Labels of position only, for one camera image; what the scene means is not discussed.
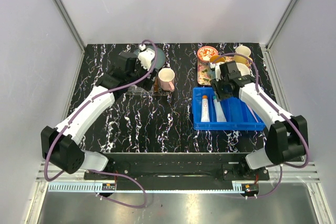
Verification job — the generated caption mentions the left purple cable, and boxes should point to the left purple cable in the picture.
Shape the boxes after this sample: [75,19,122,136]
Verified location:
[44,39,158,208]

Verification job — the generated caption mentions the pink ceramic mug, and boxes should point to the pink ceramic mug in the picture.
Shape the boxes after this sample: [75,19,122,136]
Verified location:
[158,68,175,92]

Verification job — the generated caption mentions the teal ceramic plate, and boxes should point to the teal ceramic plate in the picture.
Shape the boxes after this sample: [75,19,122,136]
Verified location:
[133,45,166,69]

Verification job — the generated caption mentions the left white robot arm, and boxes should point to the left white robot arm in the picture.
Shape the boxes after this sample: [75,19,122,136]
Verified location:
[41,48,157,180]

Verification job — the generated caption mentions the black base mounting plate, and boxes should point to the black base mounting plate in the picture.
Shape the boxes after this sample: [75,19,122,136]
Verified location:
[83,153,270,190]

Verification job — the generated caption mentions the white cream mug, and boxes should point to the white cream mug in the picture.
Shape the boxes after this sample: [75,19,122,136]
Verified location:
[236,62,250,76]

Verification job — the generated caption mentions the blue plastic bin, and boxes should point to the blue plastic bin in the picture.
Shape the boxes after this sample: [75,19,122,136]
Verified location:
[192,87,265,131]

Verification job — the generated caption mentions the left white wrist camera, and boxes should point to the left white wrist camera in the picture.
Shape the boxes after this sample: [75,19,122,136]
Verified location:
[138,45,155,70]

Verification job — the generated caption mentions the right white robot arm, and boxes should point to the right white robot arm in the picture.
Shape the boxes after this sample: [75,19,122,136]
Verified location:
[211,61,309,180]

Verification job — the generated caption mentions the teal cap toothpaste tube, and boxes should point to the teal cap toothpaste tube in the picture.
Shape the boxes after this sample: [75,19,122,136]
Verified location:
[213,96,227,122]

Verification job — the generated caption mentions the floral serving tray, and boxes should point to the floral serving tray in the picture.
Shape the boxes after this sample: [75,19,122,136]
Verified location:
[197,59,251,86]

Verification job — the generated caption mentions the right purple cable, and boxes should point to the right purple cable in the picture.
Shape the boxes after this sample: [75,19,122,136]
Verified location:
[212,53,310,199]

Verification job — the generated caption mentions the aluminium rail frame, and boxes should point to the aluminium rail frame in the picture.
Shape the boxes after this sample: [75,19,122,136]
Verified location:
[38,44,335,223]

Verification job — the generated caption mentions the purple cable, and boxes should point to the purple cable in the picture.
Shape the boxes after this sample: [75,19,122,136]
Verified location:
[212,53,310,199]
[44,39,158,208]

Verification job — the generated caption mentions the red patterned small bowl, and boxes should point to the red patterned small bowl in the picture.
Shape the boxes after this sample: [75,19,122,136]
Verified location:
[197,46,218,62]

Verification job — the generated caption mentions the orange cap toothpaste tube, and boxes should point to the orange cap toothpaste tube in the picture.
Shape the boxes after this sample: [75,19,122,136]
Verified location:
[201,95,210,122]

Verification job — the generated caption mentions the pink toothbrush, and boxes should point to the pink toothbrush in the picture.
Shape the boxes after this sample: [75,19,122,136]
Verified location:
[246,104,259,123]

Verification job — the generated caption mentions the yellow mug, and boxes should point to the yellow mug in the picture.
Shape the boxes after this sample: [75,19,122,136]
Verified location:
[233,45,251,66]

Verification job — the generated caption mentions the blue mug orange interior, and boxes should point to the blue mug orange interior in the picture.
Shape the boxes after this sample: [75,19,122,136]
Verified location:
[209,55,226,69]

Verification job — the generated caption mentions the clear acrylic tray wooden handles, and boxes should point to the clear acrylic tray wooden handles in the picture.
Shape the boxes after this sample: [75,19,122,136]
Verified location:
[125,84,173,96]

